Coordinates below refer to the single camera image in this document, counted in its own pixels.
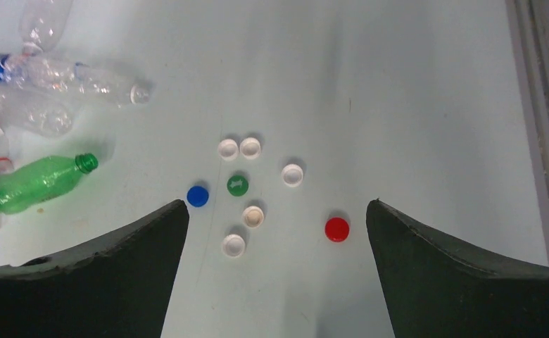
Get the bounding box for red bottle cap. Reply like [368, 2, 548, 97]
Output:
[324, 217, 351, 243]

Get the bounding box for clear crushed plastic bottle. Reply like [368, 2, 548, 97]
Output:
[0, 85, 74, 137]

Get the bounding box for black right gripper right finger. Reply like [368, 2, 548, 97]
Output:
[366, 200, 549, 337]

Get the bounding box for white bottle cap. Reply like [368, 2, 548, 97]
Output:
[282, 163, 304, 188]
[217, 138, 239, 161]
[221, 234, 246, 258]
[239, 137, 262, 160]

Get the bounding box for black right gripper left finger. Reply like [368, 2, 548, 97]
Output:
[0, 200, 189, 337]

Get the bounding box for blue bottle cap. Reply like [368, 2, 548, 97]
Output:
[186, 185, 210, 208]

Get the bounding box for clear bottle with blue label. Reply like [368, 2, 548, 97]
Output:
[0, 54, 151, 106]

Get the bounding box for cream bottle cap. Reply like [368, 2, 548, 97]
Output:
[242, 206, 265, 228]

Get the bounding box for green plastic bottle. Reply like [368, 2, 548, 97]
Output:
[0, 153, 99, 215]

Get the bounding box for green bottle cap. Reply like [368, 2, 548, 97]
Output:
[227, 175, 249, 196]

